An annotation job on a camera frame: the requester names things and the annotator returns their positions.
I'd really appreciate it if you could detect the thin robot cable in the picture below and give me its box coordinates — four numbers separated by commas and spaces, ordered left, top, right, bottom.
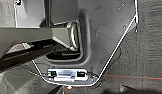
16, 61, 49, 80

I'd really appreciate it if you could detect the small white box blue middle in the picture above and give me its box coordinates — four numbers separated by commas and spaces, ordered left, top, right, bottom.
46, 68, 89, 83

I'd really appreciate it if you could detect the thick grey robot torso limb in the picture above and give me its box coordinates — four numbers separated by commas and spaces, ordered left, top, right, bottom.
0, 20, 81, 75

